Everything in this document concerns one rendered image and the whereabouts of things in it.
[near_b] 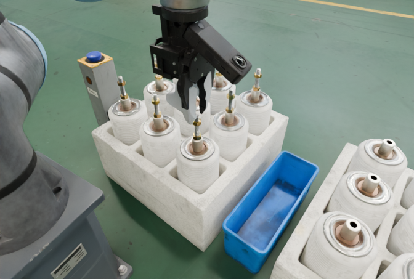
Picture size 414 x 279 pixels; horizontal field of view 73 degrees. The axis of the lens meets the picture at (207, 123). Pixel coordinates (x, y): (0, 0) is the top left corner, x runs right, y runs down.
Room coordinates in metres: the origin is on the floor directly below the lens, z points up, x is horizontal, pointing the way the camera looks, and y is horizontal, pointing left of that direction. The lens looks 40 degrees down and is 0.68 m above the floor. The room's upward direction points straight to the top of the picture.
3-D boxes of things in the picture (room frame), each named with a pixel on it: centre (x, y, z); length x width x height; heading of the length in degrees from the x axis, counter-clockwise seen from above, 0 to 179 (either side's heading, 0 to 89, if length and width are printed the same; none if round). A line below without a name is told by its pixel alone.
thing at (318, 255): (0.23, -0.23, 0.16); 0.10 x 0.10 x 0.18
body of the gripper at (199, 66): (0.44, 0.04, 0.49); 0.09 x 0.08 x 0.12; 58
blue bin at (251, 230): (0.41, -0.16, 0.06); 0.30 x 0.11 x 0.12; 142
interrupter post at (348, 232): (0.23, -0.23, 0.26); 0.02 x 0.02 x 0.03
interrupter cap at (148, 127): (0.51, 0.11, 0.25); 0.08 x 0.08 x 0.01
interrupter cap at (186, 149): (0.43, 0.02, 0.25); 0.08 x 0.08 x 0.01
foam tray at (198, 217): (0.60, 0.04, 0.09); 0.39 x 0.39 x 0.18; 51
